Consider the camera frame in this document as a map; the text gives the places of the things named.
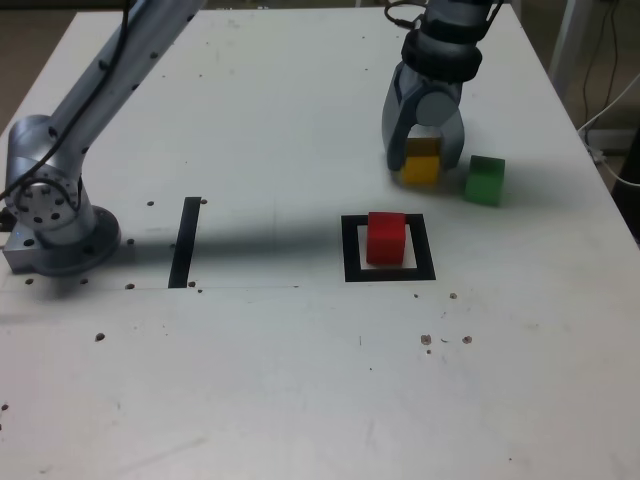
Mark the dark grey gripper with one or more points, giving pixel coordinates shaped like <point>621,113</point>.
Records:
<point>425,82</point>

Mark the yellow cube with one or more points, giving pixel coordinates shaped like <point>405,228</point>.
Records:
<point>422,170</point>

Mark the green cube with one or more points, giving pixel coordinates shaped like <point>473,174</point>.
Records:
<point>482,185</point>

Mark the red cube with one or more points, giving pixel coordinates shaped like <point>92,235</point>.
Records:
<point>385,240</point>

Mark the black tape square outline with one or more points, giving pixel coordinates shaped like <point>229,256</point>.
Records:
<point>350,250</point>

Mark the black tape strip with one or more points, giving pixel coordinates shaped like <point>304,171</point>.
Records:
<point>182,250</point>

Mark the white stand post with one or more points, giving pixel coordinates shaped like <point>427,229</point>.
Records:
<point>567,40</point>

